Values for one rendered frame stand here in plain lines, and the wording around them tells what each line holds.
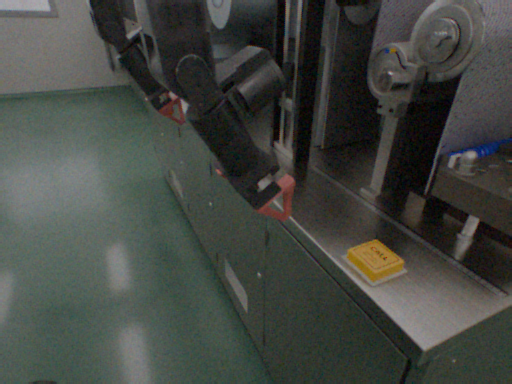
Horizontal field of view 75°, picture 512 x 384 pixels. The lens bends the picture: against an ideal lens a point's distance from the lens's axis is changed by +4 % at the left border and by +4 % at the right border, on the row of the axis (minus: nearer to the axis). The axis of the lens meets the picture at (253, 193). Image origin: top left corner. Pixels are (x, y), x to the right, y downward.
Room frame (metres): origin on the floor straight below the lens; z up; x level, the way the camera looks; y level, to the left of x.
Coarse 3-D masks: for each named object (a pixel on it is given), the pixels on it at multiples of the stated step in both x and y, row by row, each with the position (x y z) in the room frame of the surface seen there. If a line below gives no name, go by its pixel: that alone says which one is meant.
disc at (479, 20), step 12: (444, 0) 0.72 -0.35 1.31; (456, 0) 0.70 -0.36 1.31; (468, 0) 0.68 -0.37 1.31; (480, 12) 0.65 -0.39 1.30; (420, 24) 0.75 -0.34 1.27; (480, 24) 0.64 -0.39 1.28; (480, 36) 0.64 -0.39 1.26; (468, 60) 0.64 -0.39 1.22; (444, 72) 0.68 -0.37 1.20; (456, 72) 0.66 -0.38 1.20
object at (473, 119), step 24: (480, 72) 0.66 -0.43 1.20; (504, 72) 0.70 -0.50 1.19; (456, 96) 0.65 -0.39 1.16; (480, 96) 0.68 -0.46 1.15; (504, 96) 0.71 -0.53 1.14; (456, 120) 0.66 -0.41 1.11; (480, 120) 0.69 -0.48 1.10; (504, 120) 0.73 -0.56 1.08; (456, 144) 0.67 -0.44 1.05; (480, 144) 0.70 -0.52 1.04
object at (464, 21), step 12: (432, 12) 0.73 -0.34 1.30; (444, 12) 0.70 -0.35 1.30; (456, 12) 0.68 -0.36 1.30; (468, 12) 0.67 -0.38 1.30; (468, 24) 0.66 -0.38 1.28; (468, 36) 0.65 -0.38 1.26; (456, 48) 0.66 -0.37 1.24; (468, 48) 0.65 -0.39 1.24; (420, 60) 0.72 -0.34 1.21; (456, 60) 0.66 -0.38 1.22; (432, 72) 0.69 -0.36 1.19
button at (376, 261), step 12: (348, 252) 0.47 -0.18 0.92; (360, 252) 0.46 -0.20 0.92; (372, 252) 0.46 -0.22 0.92; (384, 252) 0.46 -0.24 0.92; (360, 264) 0.44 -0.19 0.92; (372, 264) 0.43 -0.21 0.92; (384, 264) 0.43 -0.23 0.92; (396, 264) 0.43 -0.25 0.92; (372, 276) 0.41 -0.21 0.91; (384, 276) 0.42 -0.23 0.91
